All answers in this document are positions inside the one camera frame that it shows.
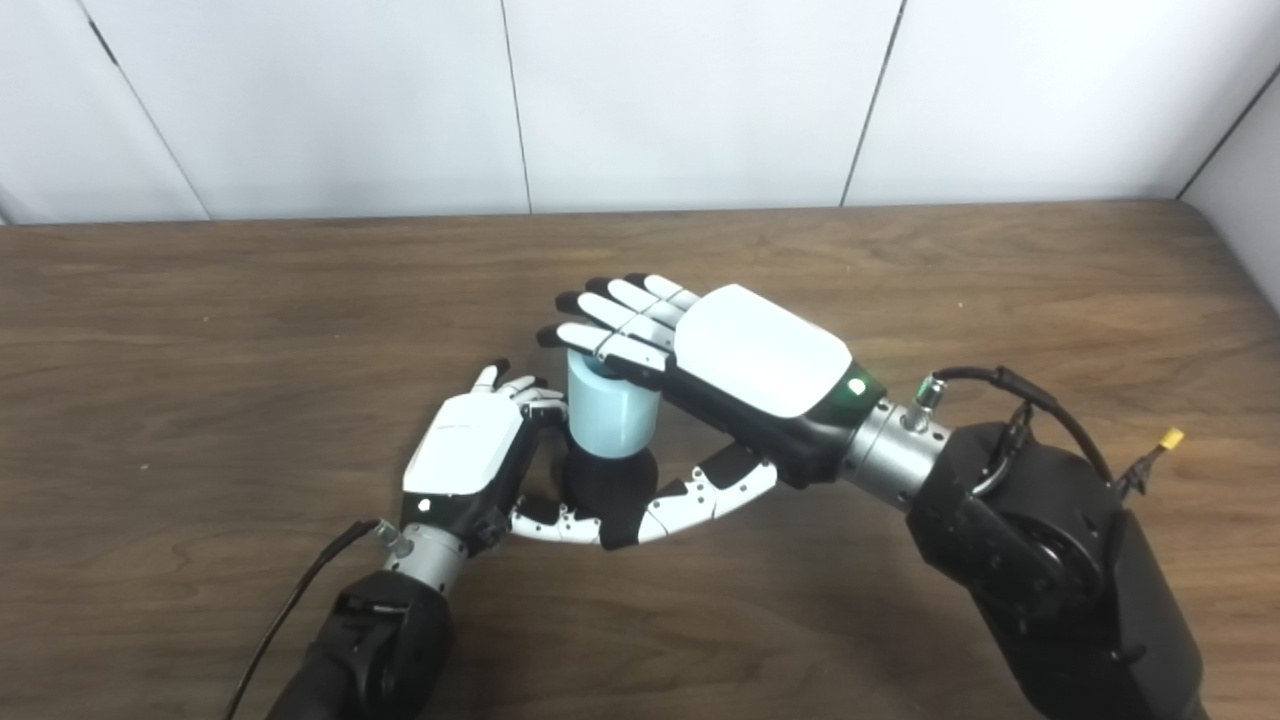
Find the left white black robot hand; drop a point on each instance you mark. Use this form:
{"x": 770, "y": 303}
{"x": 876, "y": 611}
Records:
{"x": 465, "y": 450}

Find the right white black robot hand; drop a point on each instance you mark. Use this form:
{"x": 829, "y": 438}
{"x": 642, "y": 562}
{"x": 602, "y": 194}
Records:
{"x": 760, "y": 350}

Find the black funnel-shaped nozzle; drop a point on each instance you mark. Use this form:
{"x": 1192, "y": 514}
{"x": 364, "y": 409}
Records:
{"x": 610, "y": 485}

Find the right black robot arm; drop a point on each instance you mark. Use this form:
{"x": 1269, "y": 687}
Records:
{"x": 1050, "y": 560}

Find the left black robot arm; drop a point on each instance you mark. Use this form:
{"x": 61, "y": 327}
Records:
{"x": 375, "y": 650}

